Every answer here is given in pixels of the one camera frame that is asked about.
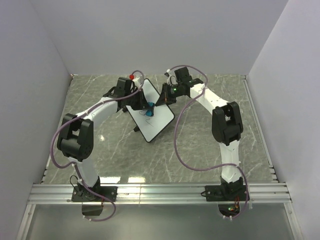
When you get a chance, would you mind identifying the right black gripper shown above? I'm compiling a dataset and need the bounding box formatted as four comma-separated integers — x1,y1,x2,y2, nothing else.
155,84,182,109

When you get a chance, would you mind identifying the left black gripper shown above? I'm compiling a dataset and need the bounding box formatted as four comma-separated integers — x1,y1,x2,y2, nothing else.
125,89,151,111

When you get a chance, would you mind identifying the blue whiteboard eraser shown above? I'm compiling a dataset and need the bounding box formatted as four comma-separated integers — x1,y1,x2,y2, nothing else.
145,102,156,117

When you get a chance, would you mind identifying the white whiteboard black frame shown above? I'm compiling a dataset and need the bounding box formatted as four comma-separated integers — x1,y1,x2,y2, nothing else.
127,78,175,143

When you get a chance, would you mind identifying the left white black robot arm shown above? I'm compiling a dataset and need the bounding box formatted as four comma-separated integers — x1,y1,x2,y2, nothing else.
51,74,154,202

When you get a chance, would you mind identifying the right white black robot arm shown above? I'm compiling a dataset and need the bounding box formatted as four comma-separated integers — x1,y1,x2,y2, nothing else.
155,65,246,201

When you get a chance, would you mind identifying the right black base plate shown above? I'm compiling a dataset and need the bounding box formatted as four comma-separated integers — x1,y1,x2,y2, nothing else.
200,185,232,202

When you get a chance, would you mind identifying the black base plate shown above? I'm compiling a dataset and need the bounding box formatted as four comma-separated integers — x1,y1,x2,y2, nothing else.
200,185,232,202
71,185,118,202

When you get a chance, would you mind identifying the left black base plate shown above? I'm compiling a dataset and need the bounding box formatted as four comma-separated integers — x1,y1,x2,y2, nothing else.
71,185,118,202

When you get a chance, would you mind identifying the aluminium mounting rail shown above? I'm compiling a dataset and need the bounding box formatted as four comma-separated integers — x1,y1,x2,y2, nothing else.
27,182,292,205

